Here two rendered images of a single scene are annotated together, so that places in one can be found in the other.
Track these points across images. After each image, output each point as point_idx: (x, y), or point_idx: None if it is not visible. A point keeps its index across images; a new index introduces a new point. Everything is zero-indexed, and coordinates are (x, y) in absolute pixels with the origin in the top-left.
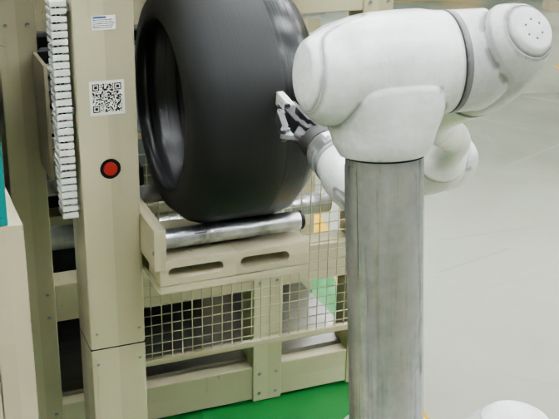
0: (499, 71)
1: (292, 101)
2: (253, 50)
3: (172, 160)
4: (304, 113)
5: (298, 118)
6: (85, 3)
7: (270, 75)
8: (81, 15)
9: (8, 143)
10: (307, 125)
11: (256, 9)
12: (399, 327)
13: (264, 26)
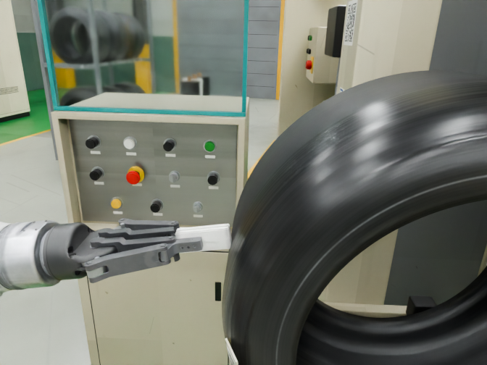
0: None
1: (229, 255)
2: (270, 161)
3: (482, 355)
4: (147, 240)
5: (138, 232)
6: (340, 72)
7: (246, 202)
8: (338, 84)
9: None
10: (104, 230)
11: (335, 116)
12: None
13: (303, 140)
